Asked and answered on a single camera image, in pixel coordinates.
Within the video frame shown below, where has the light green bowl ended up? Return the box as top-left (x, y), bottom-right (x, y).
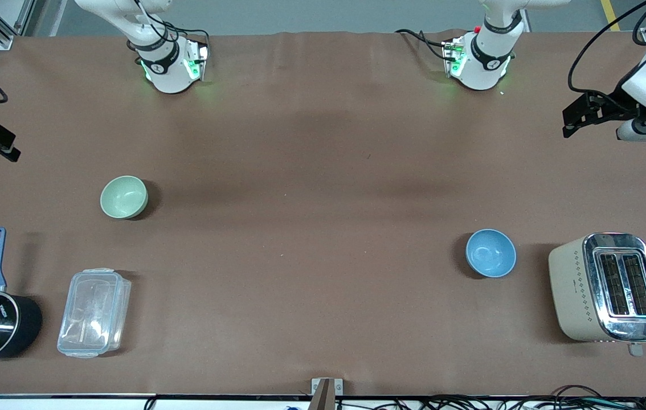
top-left (100, 175), bottom-right (149, 220)

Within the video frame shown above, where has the clear plastic food container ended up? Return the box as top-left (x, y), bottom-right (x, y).
top-left (56, 268), bottom-right (132, 359)

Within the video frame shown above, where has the metal mount bracket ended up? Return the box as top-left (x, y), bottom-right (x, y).
top-left (309, 378), bottom-right (344, 410)

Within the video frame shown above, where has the brown table cover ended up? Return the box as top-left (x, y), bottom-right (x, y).
top-left (0, 31), bottom-right (646, 397)

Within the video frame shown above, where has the beige chrome toaster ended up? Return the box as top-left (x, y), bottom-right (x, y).
top-left (548, 232), bottom-right (646, 358)

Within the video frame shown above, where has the blue bowl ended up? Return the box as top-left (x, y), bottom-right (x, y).
top-left (465, 228), bottom-right (517, 278)

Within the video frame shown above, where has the black base cable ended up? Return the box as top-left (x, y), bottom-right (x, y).
top-left (395, 28), bottom-right (450, 61)
top-left (129, 0), bottom-right (211, 53)

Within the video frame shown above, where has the black saucepan blue handle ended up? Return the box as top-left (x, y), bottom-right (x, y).
top-left (0, 227), bottom-right (43, 363)

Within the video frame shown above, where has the black looped cable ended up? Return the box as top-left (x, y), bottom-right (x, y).
top-left (551, 385), bottom-right (606, 403)

